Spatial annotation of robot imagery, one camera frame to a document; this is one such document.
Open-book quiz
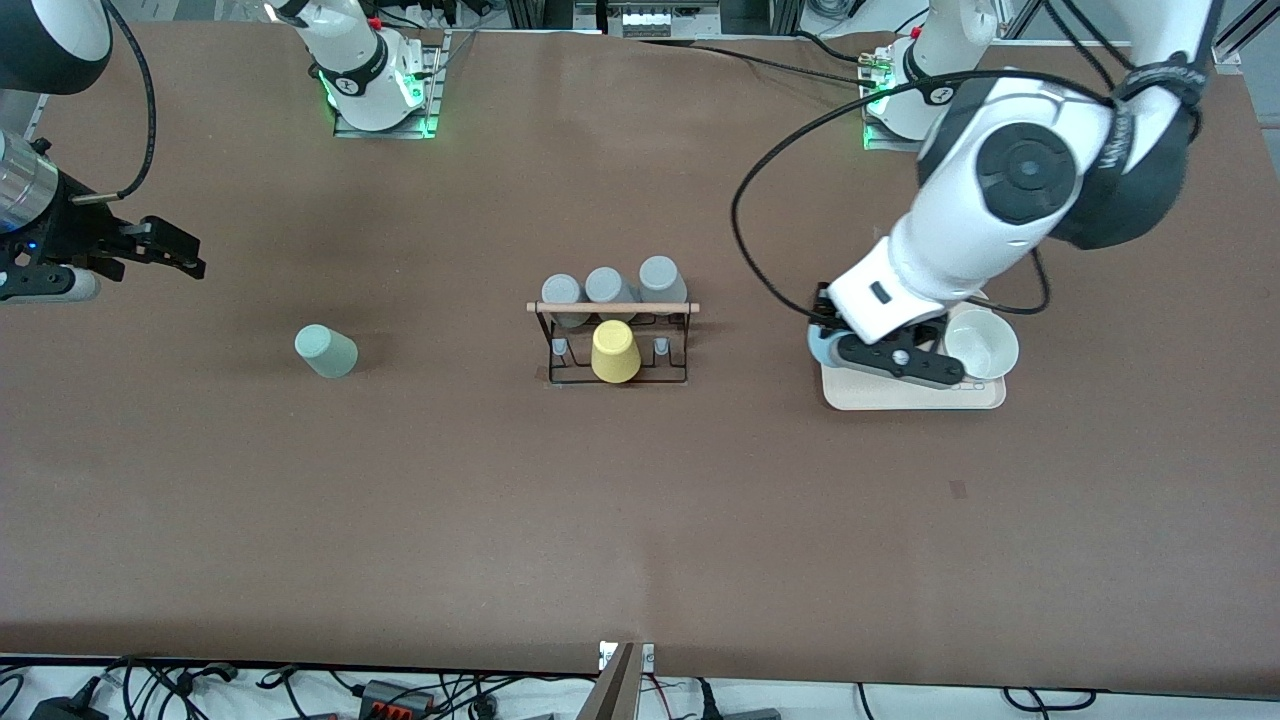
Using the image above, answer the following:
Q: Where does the pale green cup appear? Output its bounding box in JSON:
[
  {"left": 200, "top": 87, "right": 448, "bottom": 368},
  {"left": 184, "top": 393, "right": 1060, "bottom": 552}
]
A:
[{"left": 294, "top": 324, "right": 359, "bottom": 379}]

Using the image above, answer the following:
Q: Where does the beige rabbit tray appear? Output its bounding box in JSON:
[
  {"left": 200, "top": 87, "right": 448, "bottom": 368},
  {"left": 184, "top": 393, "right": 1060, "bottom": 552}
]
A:
[{"left": 818, "top": 300, "right": 1008, "bottom": 412}]

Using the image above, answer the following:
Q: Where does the white bowl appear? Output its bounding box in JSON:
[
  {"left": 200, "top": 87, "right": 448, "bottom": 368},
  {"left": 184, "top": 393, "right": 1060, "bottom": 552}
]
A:
[{"left": 943, "top": 309, "right": 1021, "bottom": 382}]

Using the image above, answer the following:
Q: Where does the grey cup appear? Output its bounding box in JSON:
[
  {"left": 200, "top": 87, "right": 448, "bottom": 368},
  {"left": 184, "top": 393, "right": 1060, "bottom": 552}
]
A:
[
  {"left": 638, "top": 256, "right": 690, "bottom": 305},
  {"left": 541, "top": 274, "right": 590, "bottom": 330},
  {"left": 584, "top": 266, "right": 642, "bottom": 307}
]

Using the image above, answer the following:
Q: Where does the yellow cup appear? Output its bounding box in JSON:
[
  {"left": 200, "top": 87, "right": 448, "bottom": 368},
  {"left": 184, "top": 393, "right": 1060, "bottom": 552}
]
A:
[{"left": 591, "top": 320, "right": 643, "bottom": 384}]

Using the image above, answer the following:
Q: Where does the black power adapter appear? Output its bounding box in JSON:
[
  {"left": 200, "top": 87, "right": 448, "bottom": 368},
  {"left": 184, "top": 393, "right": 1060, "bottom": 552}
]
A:
[{"left": 30, "top": 678, "right": 109, "bottom": 720}]

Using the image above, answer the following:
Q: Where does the black box with orange buttons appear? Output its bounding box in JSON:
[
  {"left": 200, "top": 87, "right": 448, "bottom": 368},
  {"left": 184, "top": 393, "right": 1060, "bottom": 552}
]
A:
[{"left": 354, "top": 679, "right": 437, "bottom": 717}]

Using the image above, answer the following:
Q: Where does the aluminium side rail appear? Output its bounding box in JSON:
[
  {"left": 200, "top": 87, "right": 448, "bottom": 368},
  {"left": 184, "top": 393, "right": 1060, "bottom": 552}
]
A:
[{"left": 0, "top": 92, "right": 51, "bottom": 143}]

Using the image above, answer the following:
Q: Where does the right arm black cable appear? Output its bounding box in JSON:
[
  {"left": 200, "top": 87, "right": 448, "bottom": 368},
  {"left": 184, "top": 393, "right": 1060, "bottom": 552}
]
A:
[{"left": 70, "top": 0, "right": 159, "bottom": 206}]

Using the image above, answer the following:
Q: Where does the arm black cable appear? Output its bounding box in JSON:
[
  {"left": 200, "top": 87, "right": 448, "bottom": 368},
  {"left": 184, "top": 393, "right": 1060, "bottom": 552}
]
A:
[
  {"left": 730, "top": 66, "right": 1123, "bottom": 347},
  {"left": 70, "top": 0, "right": 159, "bottom": 206}
]

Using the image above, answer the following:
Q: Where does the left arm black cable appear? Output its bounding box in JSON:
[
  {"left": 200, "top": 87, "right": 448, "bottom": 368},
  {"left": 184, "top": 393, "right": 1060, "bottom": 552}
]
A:
[{"left": 730, "top": 66, "right": 1123, "bottom": 347}]

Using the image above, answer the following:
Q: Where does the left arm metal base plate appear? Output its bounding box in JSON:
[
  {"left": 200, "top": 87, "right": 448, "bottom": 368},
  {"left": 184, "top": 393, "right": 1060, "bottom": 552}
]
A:
[{"left": 861, "top": 45, "right": 970, "bottom": 154}]

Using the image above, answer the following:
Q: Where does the black wire cup rack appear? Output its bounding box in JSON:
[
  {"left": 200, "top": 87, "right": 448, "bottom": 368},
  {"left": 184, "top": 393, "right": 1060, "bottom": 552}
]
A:
[{"left": 526, "top": 298, "right": 701, "bottom": 387}]

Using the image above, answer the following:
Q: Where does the black table cable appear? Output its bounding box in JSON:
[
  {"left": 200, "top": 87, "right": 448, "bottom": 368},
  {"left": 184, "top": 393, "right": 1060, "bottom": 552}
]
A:
[{"left": 640, "top": 30, "right": 881, "bottom": 87}]

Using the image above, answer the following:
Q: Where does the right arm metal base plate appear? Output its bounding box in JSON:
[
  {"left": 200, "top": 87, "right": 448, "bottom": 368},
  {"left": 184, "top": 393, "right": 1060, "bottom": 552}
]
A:
[{"left": 332, "top": 30, "right": 448, "bottom": 140}]

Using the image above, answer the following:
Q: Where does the aluminium frame structure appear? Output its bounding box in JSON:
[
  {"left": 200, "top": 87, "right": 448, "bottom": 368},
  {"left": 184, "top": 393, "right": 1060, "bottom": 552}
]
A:
[{"left": 505, "top": 0, "right": 803, "bottom": 39}]

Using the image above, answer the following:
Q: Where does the black cable loop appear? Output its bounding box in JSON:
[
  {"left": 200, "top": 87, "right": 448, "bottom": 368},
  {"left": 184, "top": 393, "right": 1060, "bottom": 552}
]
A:
[{"left": 1003, "top": 687, "right": 1098, "bottom": 712}]

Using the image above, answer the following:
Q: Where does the tangled black cable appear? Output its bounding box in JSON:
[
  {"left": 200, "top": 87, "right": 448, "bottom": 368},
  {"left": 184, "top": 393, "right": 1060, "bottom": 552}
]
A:
[{"left": 104, "top": 655, "right": 243, "bottom": 720}]

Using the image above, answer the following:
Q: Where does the grey camera stand post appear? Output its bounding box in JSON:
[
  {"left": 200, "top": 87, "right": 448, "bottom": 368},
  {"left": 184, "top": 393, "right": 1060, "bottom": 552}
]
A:
[{"left": 574, "top": 640, "right": 657, "bottom": 720}]

